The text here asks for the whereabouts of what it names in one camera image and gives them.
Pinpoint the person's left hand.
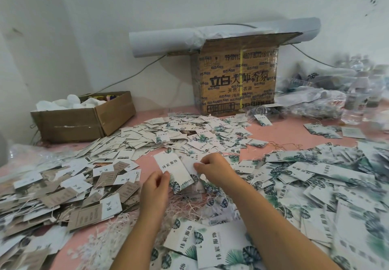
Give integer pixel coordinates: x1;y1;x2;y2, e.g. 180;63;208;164
139;170;172;228

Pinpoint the person's right hand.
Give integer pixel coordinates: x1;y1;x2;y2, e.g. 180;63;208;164
193;152;241;191

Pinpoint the single white leaf print tag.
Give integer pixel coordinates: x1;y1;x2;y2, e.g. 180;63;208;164
153;151;197;193

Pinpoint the pile of white strings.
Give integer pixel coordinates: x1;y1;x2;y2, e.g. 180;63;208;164
76;191;210;270

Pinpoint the heap of small tags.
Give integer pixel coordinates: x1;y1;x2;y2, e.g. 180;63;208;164
73;114;269;161

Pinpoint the pile of brown white tags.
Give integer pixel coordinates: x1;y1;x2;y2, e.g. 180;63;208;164
0;154;142;270

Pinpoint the pile of green leaf tags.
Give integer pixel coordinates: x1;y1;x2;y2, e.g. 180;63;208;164
149;140;389;270

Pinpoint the person's left forearm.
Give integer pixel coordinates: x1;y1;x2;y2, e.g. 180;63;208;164
111;218;164;270

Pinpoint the person's right forearm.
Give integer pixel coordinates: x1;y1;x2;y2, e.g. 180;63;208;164
220;182;344;270

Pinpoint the large printed cardboard box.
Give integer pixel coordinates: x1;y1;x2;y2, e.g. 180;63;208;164
190;32;303;117

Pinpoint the small open cardboard box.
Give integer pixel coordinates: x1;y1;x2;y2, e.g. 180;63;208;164
31;91;137;145

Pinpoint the white crumpled material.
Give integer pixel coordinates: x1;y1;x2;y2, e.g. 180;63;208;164
35;94;108;112

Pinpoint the clear plastic bag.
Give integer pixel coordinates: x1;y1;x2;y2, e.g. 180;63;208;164
6;144;56;170

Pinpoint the white roll in plastic wrap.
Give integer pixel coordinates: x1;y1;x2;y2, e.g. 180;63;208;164
129;17;322;58

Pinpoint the heap of clear plastic bags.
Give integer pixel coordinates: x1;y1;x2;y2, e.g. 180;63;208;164
274;54;389;128

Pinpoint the black cable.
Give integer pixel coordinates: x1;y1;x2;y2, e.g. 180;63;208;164
90;54;168;96

